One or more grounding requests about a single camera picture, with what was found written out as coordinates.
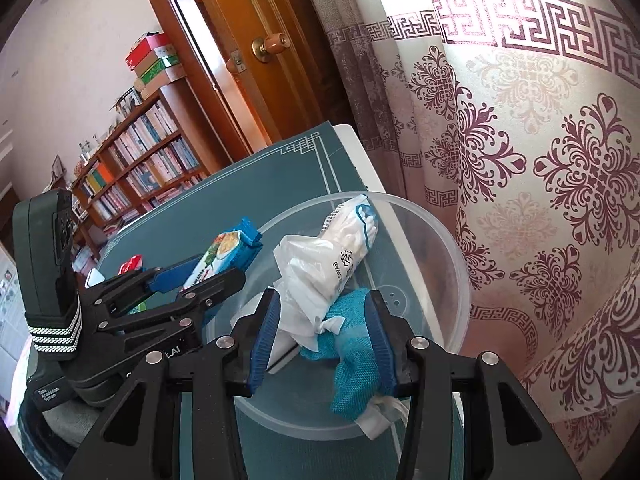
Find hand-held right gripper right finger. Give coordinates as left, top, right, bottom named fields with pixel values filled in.
left=365, top=289, right=583, bottom=480

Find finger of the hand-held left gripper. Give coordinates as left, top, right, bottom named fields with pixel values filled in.
left=82, top=254, right=213, bottom=307
left=95, top=266, right=247, bottom=346

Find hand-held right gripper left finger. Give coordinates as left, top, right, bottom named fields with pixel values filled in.
left=62, top=287, right=282, bottom=480

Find teal mesh pouch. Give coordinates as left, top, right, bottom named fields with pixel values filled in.
left=300, top=287, right=408, bottom=441

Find blue snack packet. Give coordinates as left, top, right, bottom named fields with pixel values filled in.
left=182, top=217, right=264, bottom=291

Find white plastic bag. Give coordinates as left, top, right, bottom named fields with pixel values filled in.
left=272, top=232, right=346, bottom=356

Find clear plastic bowl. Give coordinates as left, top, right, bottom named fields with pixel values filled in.
left=200, top=191, right=472, bottom=432

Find cotton swab bag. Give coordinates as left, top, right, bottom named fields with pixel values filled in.
left=320, top=195, right=382, bottom=311

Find patterned wardrobe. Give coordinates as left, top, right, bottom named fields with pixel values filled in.
left=0, top=242, right=33, bottom=376

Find rows of books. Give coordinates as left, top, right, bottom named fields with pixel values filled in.
left=75, top=100, right=206, bottom=226

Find wooden bookshelf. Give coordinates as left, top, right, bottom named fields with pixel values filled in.
left=70, top=77, right=238, bottom=241

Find cardboard box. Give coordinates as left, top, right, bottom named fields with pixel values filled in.
left=132, top=66, right=189, bottom=102

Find green box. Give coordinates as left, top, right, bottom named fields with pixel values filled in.
left=135, top=55, right=182, bottom=87

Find red box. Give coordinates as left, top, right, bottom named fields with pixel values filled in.
left=125, top=33, right=172, bottom=69

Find patterned floral curtain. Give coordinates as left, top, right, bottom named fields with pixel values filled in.
left=292, top=0, right=640, bottom=461

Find picture frame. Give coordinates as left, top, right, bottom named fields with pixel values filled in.
left=114, top=86, right=145, bottom=112

